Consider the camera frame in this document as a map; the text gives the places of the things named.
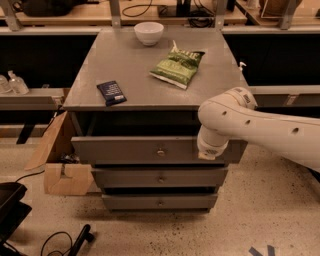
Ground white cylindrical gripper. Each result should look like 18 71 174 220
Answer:
197 126 229 161

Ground grey top drawer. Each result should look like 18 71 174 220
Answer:
71 136 247 165

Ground grey drawer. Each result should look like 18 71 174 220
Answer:
92 166 228 188
102 194 218 211
71 136 247 165

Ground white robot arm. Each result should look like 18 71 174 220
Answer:
197 87 320 172

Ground grey drawer cabinet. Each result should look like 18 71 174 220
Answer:
64 27 246 196

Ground grey bottom drawer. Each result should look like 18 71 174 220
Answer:
102 194 218 211

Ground grey middle drawer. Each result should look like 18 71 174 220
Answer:
92 166 228 188

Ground open cardboard box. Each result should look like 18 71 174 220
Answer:
24 112 94 196

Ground green chip bag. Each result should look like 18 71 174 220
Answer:
149 42 205 90

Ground white pump dispenser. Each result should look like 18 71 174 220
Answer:
239 61 247 71

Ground dark blue snack bar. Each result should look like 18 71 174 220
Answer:
97 81 127 106

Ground white ceramic bowl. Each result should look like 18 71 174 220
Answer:
134 22 164 46

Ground wooden workbench left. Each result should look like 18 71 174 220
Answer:
0 0 248 27

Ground black office chair base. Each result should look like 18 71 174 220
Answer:
0 182 32 256

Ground clear plastic bottle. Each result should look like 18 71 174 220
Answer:
0 75 11 94
8 70 29 95

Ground black cable on bench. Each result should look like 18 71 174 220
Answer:
121 0 154 18

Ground black floor cable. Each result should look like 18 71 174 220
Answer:
39 230 74 256

